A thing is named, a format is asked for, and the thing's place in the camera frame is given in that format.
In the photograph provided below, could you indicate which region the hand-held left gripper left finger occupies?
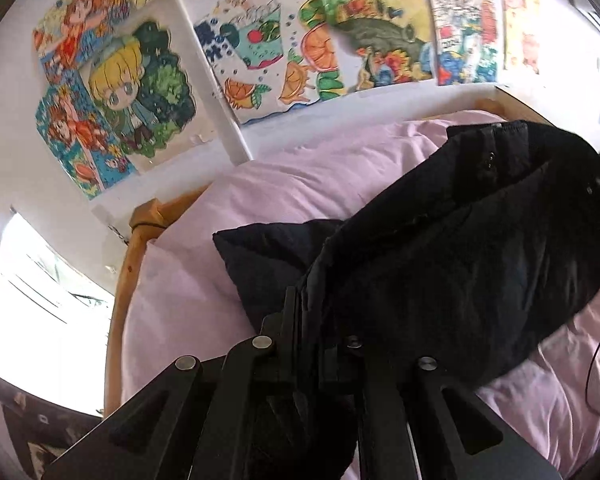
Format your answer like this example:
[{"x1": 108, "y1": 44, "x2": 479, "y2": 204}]
[{"x1": 40, "y1": 285, "x2": 326, "y2": 480}]

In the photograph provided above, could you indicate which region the pink pigs yellow drawing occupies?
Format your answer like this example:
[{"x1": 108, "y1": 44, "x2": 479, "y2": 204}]
[{"x1": 497, "y1": 0, "x2": 543, "y2": 75}]

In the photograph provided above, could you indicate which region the dark patterned wall poster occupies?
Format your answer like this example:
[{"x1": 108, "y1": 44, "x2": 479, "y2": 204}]
[{"x1": 0, "y1": 375, "x2": 101, "y2": 480}]

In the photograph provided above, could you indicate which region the black padded jacket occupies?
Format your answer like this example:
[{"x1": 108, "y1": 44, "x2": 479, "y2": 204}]
[{"x1": 212, "y1": 120, "x2": 600, "y2": 480}]

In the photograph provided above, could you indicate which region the orange-haired girl drawing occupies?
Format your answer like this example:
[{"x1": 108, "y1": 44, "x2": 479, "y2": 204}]
[{"x1": 32, "y1": 0, "x2": 131, "y2": 83}]

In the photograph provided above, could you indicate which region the orange fields landscape drawing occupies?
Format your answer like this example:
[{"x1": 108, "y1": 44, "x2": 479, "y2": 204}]
[{"x1": 305, "y1": 0, "x2": 436, "y2": 93}]

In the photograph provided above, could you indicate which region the fruits and cup drawing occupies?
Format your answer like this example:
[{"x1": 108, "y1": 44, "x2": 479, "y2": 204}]
[{"x1": 192, "y1": 0, "x2": 353, "y2": 126}]

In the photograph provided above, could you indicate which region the bright window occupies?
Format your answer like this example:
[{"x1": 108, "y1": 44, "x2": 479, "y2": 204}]
[{"x1": 0, "y1": 210, "x2": 116, "y2": 416}]

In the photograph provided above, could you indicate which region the wooden bed frame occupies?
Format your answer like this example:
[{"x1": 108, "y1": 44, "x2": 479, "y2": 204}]
[{"x1": 102, "y1": 85, "x2": 556, "y2": 416}]

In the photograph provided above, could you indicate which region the city collage drawing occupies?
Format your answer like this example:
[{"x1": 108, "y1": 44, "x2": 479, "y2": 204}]
[{"x1": 420, "y1": 0, "x2": 503, "y2": 86}]

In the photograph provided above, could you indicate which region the white wall pipe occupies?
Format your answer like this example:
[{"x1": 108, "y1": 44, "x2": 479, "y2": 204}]
[{"x1": 172, "y1": 0, "x2": 253, "y2": 166}]

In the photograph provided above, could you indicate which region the blond character drawing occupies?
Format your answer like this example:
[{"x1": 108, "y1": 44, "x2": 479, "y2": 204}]
[{"x1": 77, "y1": 20, "x2": 198, "y2": 161}]

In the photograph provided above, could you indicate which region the swimming girl blue drawing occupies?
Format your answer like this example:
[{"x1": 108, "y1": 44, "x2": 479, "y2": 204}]
[{"x1": 35, "y1": 67, "x2": 141, "y2": 201}]

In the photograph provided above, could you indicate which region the pink bed sheet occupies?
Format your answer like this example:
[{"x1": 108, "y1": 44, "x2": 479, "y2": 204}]
[{"x1": 120, "y1": 110, "x2": 600, "y2": 480}]

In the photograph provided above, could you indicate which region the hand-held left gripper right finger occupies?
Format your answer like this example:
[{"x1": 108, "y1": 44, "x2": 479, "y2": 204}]
[{"x1": 325, "y1": 335, "x2": 563, "y2": 480}]

